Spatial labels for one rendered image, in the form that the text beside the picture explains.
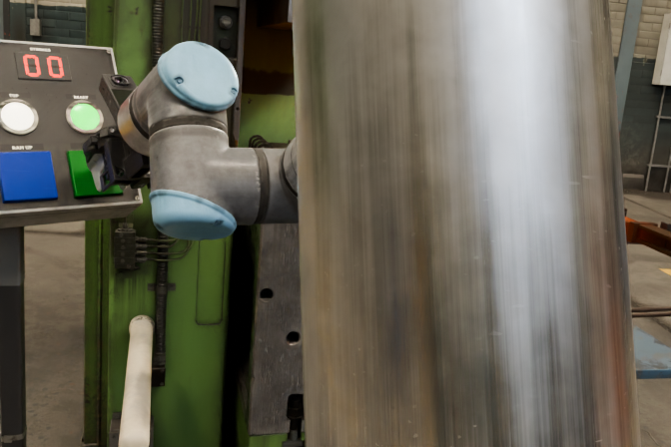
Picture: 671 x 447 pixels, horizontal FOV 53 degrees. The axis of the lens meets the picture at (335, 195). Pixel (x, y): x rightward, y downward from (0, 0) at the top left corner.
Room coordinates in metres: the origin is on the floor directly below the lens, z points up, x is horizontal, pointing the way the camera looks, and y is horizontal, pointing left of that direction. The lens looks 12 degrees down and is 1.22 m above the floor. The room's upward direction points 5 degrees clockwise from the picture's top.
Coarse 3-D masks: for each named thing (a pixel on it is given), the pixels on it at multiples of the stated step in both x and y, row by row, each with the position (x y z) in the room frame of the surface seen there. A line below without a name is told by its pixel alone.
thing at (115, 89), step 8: (104, 80) 0.94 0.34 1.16; (112, 80) 0.95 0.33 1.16; (120, 80) 0.95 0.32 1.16; (128, 80) 0.96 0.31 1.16; (104, 88) 0.94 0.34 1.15; (112, 88) 0.93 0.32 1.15; (120, 88) 0.94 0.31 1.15; (128, 88) 0.95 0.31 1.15; (104, 96) 0.94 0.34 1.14; (112, 96) 0.92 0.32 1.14; (120, 96) 0.92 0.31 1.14; (128, 96) 0.93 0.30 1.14; (112, 104) 0.91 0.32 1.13; (120, 104) 0.91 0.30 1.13; (112, 112) 0.91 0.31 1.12
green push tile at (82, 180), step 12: (72, 156) 1.01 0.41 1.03; (84, 156) 1.02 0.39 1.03; (72, 168) 1.00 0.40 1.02; (84, 168) 1.01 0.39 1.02; (72, 180) 0.99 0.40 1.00; (84, 180) 1.00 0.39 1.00; (84, 192) 0.99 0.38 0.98; (96, 192) 1.00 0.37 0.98; (108, 192) 1.01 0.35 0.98; (120, 192) 1.02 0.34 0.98
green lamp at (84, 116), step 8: (80, 104) 1.06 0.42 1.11; (72, 112) 1.05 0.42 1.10; (80, 112) 1.05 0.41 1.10; (88, 112) 1.06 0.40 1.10; (96, 112) 1.07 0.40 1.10; (72, 120) 1.04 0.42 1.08; (80, 120) 1.05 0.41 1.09; (88, 120) 1.06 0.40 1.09; (96, 120) 1.06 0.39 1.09; (88, 128) 1.05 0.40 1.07
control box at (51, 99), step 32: (0, 64) 1.02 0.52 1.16; (32, 64) 1.05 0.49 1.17; (64, 64) 1.08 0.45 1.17; (96, 64) 1.12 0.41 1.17; (0, 96) 0.99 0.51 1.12; (32, 96) 1.02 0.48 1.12; (64, 96) 1.05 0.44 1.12; (96, 96) 1.09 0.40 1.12; (0, 128) 0.97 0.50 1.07; (32, 128) 1.00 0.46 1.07; (64, 128) 1.03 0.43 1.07; (96, 128) 1.06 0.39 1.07; (64, 160) 1.00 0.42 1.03; (0, 192) 0.92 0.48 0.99; (64, 192) 0.98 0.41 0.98; (128, 192) 1.04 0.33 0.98; (0, 224) 0.95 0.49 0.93; (32, 224) 1.00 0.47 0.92
